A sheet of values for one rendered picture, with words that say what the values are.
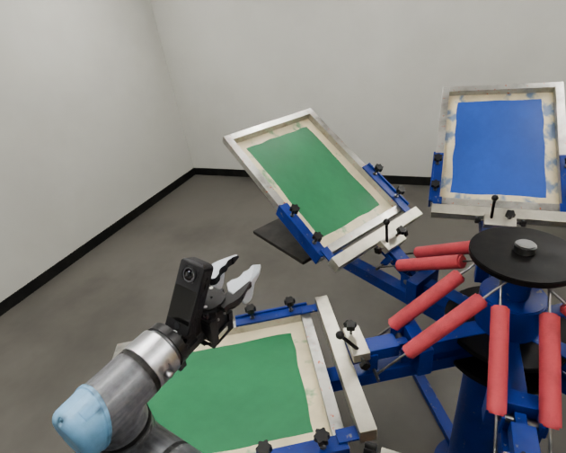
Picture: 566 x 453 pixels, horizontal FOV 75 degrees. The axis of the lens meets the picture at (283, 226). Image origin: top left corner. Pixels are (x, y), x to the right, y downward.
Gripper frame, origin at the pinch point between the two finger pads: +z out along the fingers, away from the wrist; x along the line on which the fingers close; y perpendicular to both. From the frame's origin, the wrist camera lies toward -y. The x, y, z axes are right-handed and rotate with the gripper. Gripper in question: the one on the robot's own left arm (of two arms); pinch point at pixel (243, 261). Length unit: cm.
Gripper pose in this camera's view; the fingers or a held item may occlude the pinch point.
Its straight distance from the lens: 67.8
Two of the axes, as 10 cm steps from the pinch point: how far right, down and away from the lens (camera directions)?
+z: 5.2, -4.9, 7.0
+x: 8.5, 2.9, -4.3
